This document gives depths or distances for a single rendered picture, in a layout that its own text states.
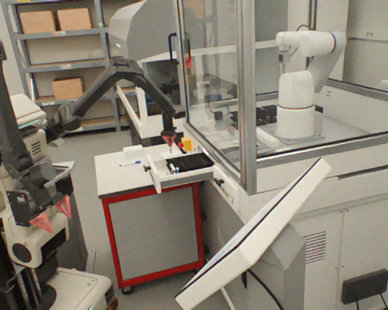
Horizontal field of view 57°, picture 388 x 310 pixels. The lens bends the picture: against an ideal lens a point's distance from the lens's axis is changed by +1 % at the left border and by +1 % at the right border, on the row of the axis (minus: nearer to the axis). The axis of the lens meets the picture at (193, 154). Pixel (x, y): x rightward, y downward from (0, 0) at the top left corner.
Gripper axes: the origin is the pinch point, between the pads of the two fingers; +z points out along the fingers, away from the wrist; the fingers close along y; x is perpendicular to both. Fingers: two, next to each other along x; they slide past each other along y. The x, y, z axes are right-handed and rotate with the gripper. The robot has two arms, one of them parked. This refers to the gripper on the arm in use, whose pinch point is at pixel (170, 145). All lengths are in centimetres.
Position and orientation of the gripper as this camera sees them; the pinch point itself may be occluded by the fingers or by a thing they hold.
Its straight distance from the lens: 197.8
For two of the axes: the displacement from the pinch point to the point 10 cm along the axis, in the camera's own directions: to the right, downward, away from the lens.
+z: 0.7, 9.1, 4.1
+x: -9.6, -0.5, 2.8
